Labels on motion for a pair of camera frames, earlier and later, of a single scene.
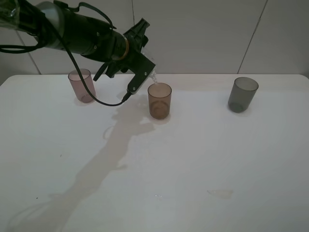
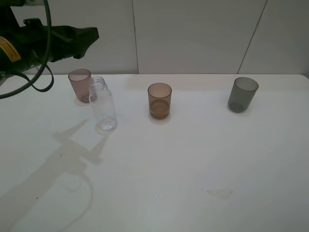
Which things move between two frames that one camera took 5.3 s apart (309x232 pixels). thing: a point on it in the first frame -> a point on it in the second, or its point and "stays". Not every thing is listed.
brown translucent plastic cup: x=159 y=98 stays
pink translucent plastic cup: x=76 y=80 stays
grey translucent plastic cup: x=242 y=94 stays
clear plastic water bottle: x=153 y=74 -> x=102 y=101
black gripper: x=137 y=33 -> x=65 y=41
